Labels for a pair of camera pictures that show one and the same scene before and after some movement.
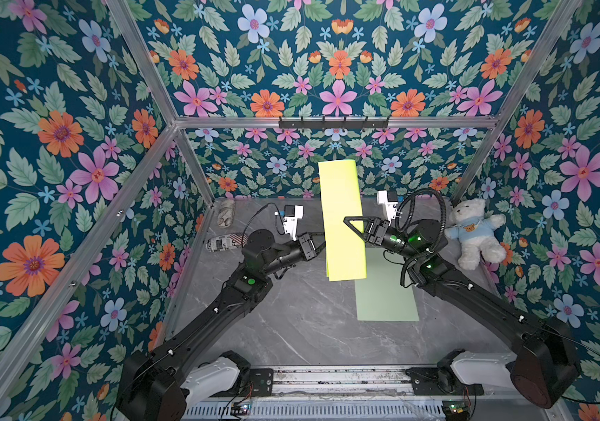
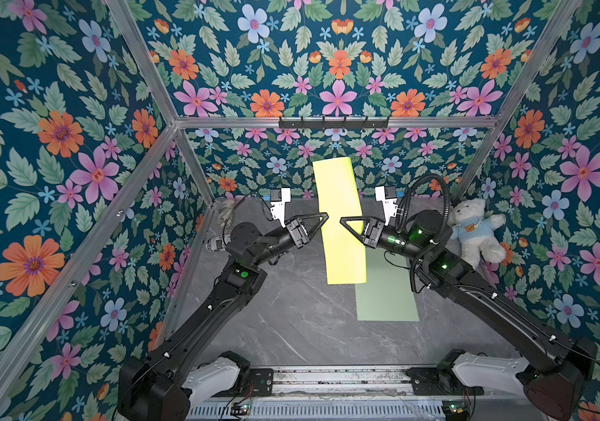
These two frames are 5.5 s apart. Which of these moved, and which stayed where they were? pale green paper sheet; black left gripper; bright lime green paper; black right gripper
Moved: black left gripper
Stayed: pale green paper sheet; black right gripper; bright lime green paper
